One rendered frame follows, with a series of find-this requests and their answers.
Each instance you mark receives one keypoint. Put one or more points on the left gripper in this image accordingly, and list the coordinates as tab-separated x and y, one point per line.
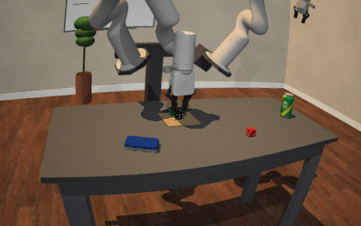
303	8

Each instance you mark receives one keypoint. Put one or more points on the black die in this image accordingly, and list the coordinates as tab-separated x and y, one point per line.
179	115

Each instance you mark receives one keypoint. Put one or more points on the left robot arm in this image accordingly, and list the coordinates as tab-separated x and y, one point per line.
255	20

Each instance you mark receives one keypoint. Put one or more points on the green die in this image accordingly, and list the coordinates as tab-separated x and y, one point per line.
170	111

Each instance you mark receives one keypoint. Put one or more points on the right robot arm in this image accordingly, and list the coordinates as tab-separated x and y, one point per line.
182	45

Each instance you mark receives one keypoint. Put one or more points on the red die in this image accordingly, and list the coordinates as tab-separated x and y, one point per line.
250	131

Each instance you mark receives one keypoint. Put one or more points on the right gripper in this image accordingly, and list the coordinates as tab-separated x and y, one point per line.
182	84

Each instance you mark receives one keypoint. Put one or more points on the tan flat mat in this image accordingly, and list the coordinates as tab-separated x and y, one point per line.
170	121

